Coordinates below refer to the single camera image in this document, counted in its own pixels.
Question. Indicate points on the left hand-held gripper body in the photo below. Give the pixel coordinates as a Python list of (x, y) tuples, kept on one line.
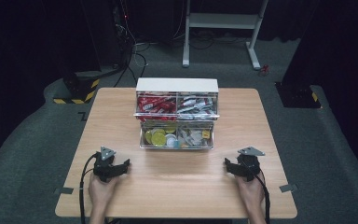
[(101, 168)]

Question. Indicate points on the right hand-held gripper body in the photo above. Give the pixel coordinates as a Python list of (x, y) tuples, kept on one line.
[(249, 166)]

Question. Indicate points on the pile of red sachets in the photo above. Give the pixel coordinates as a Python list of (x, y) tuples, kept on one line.
[(155, 104)]

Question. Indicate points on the clear organizer box white lid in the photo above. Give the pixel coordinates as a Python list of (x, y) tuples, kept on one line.
[(177, 84)]

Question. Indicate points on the person's left hand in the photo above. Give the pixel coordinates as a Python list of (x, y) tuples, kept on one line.
[(99, 191)]

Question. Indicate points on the person's right hand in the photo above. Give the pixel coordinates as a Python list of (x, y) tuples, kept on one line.
[(250, 193)]

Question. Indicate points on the small yellow round capsule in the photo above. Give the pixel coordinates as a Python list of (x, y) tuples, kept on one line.
[(148, 137)]

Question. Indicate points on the small yellow square packet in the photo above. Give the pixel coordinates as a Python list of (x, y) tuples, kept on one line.
[(206, 134)]

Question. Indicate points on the large yellow round capsule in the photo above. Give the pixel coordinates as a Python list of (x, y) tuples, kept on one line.
[(158, 139)]

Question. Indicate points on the grey tape piece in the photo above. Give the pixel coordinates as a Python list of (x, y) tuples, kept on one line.
[(64, 190), (288, 188)]

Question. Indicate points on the heap of grey packets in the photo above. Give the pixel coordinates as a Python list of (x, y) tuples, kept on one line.
[(191, 137)]

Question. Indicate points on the white round capsule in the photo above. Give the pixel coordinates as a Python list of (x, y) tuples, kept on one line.
[(171, 140)]

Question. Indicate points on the pile of silver sachets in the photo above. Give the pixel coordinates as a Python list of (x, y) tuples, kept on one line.
[(195, 105)]

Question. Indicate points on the black base yellow striped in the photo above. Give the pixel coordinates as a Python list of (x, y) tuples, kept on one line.
[(79, 90)]

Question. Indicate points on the small red floor object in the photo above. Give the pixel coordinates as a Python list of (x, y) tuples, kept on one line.
[(264, 70)]

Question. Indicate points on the dark equipment rack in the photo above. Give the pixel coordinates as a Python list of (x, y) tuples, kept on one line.
[(121, 31)]

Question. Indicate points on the flat black base plate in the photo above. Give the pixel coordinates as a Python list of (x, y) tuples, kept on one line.
[(296, 95)]

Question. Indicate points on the white metal stand frame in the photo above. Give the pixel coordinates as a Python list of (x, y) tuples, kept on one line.
[(220, 21)]

